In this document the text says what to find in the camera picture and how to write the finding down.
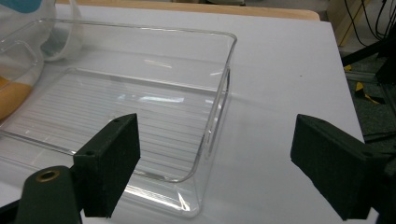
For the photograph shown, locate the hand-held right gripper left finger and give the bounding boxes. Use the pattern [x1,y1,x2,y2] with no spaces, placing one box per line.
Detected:
[73,113,141,218]

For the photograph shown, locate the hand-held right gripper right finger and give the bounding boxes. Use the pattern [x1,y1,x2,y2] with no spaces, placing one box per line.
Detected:
[290,113,390,221]

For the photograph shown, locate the clear plastic tray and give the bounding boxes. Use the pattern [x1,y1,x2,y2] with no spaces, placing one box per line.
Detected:
[0,18,238,218]

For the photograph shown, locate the white canvas bag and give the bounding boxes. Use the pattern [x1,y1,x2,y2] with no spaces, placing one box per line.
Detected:
[0,0,85,121]

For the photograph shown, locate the yellow black tape strip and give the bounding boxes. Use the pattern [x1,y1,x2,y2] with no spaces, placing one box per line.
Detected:
[354,81,388,105]

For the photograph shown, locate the black metal stand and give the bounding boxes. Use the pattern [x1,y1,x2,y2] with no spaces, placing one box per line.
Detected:
[340,29,396,86]

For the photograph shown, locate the black cables by desk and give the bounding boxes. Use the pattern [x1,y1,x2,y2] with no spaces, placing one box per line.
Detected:
[343,0,396,48]

